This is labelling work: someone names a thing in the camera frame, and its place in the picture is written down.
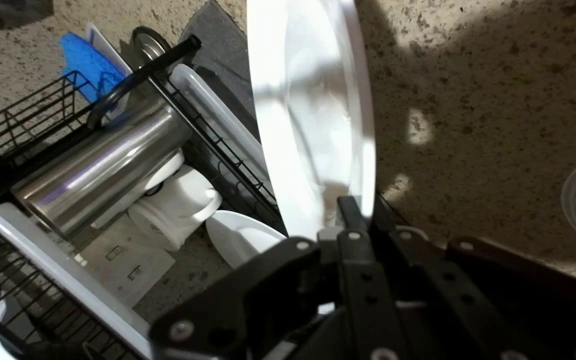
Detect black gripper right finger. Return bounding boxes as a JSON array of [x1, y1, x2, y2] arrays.
[[374, 199, 540, 360]]

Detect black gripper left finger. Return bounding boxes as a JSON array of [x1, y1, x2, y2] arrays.
[[337, 196, 408, 360]]

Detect white dinner plate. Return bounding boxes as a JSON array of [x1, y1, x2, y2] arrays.
[[247, 0, 376, 238]]

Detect white mug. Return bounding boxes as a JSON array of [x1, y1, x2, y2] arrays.
[[128, 166, 223, 252]]

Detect steel thermos bottle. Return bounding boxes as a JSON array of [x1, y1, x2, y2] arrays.
[[12, 105, 185, 236]]

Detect black wire dish rack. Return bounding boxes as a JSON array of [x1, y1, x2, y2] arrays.
[[0, 37, 283, 356]]

